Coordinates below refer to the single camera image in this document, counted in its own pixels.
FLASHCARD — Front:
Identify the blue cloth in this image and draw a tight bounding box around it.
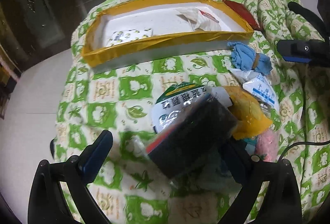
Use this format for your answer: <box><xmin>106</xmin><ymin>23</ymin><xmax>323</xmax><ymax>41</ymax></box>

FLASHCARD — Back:
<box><xmin>227</xmin><ymin>42</ymin><xmax>272</xmax><ymax>75</ymax></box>

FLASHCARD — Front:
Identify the white red label snack bag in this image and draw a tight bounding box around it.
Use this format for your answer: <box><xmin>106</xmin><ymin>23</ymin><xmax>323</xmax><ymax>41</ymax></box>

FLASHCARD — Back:
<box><xmin>176</xmin><ymin>7</ymin><xmax>222</xmax><ymax>31</ymax></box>

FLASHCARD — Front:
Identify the white lemon print tissue pack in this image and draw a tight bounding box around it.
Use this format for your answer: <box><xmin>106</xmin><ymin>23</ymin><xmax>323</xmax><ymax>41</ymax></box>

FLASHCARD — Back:
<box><xmin>104</xmin><ymin>28</ymin><xmax>153</xmax><ymax>47</ymax></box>

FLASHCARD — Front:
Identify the pink plush toy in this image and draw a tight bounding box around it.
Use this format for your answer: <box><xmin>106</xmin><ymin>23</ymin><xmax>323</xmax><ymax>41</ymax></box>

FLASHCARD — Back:
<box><xmin>255</xmin><ymin>129</ymin><xmax>279</xmax><ymax>162</ymax></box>

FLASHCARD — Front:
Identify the yellow plush toy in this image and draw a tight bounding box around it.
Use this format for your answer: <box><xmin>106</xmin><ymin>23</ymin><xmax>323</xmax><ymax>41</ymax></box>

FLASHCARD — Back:
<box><xmin>224</xmin><ymin>86</ymin><xmax>272</xmax><ymax>140</ymax></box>

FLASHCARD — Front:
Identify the green white patterned quilt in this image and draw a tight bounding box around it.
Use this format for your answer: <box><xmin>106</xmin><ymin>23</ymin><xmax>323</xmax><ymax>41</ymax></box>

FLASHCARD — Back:
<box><xmin>54</xmin><ymin>0</ymin><xmax>329</xmax><ymax>223</ymax></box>

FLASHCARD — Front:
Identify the white blue label packet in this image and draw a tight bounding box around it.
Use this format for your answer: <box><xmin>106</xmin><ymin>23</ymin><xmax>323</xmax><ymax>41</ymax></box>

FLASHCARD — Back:
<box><xmin>229</xmin><ymin>68</ymin><xmax>280</xmax><ymax>112</ymax></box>

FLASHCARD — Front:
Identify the silver green label bag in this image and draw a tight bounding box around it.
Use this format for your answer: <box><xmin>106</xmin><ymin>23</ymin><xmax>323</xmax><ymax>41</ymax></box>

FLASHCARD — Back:
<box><xmin>151</xmin><ymin>82</ymin><xmax>233</xmax><ymax>133</ymax></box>

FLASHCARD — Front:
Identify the white foam tray gold rim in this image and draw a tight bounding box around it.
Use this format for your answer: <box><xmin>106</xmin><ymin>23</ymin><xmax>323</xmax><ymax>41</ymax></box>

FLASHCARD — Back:
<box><xmin>82</xmin><ymin>0</ymin><xmax>253</xmax><ymax>69</ymax></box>

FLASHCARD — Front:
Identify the black cable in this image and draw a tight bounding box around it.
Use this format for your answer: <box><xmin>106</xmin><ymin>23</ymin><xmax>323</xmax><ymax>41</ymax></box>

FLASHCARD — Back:
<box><xmin>277</xmin><ymin>140</ymin><xmax>330</xmax><ymax>163</ymax></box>

